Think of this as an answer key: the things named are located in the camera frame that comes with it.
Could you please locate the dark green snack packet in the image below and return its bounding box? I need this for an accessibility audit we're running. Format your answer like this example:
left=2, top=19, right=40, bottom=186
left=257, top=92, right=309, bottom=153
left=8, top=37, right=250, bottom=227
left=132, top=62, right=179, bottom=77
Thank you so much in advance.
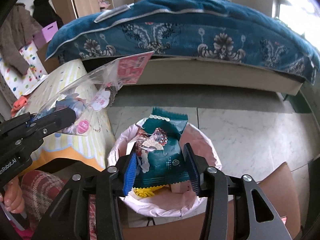
left=133, top=107, right=189, bottom=188

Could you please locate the clear plastic pink-label bag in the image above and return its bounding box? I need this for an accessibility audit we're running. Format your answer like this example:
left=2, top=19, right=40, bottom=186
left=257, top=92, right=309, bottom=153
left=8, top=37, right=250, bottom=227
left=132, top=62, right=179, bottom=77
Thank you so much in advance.
left=32, top=51, right=154, bottom=136

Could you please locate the yellow tassel trash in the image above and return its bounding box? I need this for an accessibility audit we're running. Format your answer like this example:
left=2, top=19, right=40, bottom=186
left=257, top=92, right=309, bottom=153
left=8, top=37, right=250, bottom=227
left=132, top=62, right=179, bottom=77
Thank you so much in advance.
left=134, top=188, right=155, bottom=198

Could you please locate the pink-lined trash bin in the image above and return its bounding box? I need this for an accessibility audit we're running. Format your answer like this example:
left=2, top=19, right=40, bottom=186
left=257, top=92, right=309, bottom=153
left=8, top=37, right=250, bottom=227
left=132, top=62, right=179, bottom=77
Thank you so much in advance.
left=106, top=119, right=222, bottom=217

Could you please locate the person's left hand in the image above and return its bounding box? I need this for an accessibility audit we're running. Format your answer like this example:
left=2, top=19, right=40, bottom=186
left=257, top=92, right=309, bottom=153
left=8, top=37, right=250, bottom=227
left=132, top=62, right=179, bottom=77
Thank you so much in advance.
left=1, top=177, right=25, bottom=214

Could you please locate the polka dot white sheet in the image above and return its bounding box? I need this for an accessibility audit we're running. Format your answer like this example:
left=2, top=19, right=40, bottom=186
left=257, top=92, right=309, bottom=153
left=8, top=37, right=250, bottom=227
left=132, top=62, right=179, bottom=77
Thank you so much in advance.
left=0, top=41, right=48, bottom=99

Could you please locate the red plaid trousers leg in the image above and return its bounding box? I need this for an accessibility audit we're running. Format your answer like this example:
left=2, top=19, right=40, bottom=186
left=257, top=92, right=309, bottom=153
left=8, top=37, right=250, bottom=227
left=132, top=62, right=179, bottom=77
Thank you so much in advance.
left=19, top=170, right=98, bottom=240

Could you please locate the brown cardboard box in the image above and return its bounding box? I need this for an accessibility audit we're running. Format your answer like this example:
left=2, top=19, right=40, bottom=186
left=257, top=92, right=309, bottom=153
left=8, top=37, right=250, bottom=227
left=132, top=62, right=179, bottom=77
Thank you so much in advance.
left=123, top=163, right=301, bottom=240

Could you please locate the purple storage box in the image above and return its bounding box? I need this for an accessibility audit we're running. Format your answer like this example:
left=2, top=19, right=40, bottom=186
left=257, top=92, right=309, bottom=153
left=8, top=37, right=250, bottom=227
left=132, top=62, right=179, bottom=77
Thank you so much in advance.
left=33, top=21, right=58, bottom=49

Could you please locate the brown fuzzy sweater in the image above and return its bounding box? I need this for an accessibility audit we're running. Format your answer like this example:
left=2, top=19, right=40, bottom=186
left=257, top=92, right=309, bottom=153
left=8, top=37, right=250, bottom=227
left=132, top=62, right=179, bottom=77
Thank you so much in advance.
left=1, top=3, right=42, bottom=75

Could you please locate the black hanging garment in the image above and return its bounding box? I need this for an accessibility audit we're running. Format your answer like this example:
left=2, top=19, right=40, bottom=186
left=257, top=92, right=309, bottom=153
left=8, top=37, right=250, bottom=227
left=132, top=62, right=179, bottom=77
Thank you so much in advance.
left=33, top=0, right=64, bottom=29

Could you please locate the grey booklet on bed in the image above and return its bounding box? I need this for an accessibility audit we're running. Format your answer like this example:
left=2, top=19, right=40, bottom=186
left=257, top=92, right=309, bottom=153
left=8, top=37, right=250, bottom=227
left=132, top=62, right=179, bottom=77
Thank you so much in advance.
left=94, top=3, right=134, bottom=23

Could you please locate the blue floral bed blanket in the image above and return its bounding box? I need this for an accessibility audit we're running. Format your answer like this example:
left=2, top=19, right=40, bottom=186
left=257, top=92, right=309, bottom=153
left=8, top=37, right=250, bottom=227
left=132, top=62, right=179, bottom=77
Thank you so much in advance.
left=46, top=0, right=319, bottom=83

